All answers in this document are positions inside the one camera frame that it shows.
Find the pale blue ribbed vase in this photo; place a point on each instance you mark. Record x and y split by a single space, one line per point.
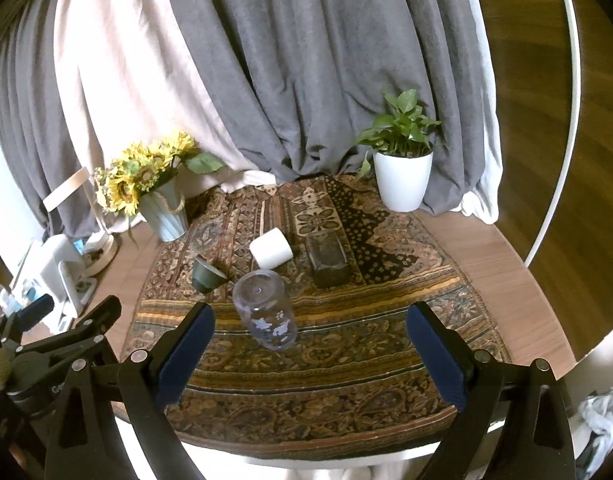
165 215

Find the white appliance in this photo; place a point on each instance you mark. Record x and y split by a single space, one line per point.
61 270

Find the white cup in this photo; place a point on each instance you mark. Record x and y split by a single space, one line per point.
271 249

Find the white desk lamp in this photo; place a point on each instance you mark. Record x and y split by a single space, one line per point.
102 250

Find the white plant pot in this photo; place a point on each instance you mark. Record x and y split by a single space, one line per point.
403 180

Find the grey curtain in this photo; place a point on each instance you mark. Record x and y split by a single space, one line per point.
296 60

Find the green leafy plant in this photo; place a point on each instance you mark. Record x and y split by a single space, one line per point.
401 125

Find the black clamp mount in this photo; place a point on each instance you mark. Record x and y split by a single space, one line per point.
46 355

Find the dark green cup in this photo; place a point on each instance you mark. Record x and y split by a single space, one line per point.
206 275

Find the white crumpled cloth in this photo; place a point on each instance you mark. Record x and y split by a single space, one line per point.
603 417

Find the sunflower bouquet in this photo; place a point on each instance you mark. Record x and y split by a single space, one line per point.
136 170

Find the patterned brown table cloth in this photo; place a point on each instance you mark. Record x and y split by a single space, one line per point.
346 350

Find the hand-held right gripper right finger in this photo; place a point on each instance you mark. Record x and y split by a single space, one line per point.
436 360

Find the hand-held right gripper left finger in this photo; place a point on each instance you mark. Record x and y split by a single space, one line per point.
186 355

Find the clear printed glass cup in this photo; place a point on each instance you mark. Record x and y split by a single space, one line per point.
266 315

